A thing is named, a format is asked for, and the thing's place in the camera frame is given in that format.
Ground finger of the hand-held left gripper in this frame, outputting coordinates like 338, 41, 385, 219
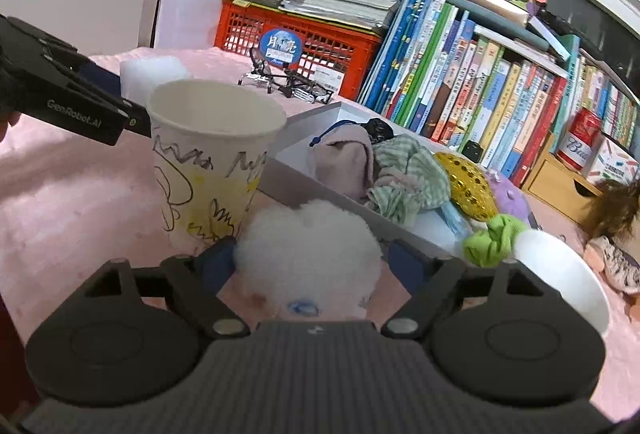
80, 58, 152, 138

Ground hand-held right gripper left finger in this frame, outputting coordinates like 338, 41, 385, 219
82, 237, 250, 340

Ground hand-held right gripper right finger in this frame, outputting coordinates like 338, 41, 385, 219
381, 239, 568, 340

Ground white fluffy plush ball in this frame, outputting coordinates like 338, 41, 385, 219
237, 198, 383, 320

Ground white scribbled paper cup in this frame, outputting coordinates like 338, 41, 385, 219
147, 79, 289, 246
510, 231, 612, 336

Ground lime green scrunchie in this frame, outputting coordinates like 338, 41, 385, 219
461, 213, 529, 268

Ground gold sequined pouch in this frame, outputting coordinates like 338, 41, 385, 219
434, 151, 499, 221

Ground pink fuzzy sock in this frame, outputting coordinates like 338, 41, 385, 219
310, 123, 377, 201

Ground white shallow cardboard tray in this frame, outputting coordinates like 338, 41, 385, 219
261, 100, 541, 260

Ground purple plush toy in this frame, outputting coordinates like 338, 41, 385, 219
486, 168, 532, 221

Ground person's left hand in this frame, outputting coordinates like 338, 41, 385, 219
0, 112, 21, 143

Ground white foam block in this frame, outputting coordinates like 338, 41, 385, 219
119, 56, 194, 101

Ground light blue cloth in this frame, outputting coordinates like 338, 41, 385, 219
439, 203, 472, 236

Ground green checked cloth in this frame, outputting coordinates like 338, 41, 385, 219
366, 134, 452, 226

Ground white storage box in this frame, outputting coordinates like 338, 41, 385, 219
154, 0, 227, 51

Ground red plastic crate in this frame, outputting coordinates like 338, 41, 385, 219
214, 0, 384, 101

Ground black-framed glasses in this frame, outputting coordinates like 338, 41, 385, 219
239, 46, 335, 104

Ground round blue sticker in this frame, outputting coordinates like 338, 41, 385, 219
258, 28, 307, 68

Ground wooden desktop drawer box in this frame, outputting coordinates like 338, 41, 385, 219
521, 131, 604, 226

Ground row of tall upright books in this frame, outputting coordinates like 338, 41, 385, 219
357, 0, 569, 188

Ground red drink can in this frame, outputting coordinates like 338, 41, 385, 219
556, 108, 604, 171

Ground brown-haired baby doll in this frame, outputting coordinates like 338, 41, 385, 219
582, 178, 640, 296

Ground small white patterned box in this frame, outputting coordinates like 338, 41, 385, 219
582, 134, 640, 188

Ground teal flat book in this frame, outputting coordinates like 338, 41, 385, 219
444, 0, 569, 61

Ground row of small upright books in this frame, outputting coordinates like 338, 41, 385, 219
574, 58, 640, 141

